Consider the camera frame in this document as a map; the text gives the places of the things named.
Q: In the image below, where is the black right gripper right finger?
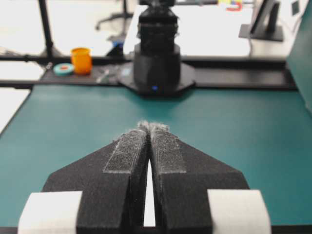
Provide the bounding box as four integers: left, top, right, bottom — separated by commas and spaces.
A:
149, 121, 273, 234

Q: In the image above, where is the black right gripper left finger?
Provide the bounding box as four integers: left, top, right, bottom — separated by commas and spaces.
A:
17, 121, 150, 234

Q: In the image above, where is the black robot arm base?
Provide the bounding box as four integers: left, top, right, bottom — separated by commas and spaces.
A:
118, 0, 195, 96

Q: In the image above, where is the teal tape roll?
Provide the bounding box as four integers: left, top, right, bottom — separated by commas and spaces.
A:
53, 63, 74, 76

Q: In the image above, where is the orange plastic cup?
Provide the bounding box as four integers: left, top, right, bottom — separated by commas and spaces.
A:
71, 47, 92, 75

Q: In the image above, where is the black monitor stand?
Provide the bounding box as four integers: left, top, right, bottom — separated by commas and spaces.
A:
238, 0, 284, 42

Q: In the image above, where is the black vertical frame pole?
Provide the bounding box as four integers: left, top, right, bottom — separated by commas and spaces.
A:
38, 0, 53, 58

